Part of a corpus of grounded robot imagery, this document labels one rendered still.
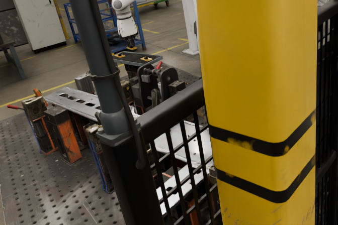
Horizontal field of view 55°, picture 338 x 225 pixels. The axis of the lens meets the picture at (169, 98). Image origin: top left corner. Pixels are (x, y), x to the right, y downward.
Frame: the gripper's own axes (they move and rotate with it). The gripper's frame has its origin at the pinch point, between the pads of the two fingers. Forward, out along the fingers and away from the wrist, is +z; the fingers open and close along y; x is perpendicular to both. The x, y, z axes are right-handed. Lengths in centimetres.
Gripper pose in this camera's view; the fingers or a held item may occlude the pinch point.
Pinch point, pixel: (131, 43)
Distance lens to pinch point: 195.2
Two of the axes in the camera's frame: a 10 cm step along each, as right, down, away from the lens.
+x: 4.9, 2.8, -8.2
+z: 1.8, 8.9, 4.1
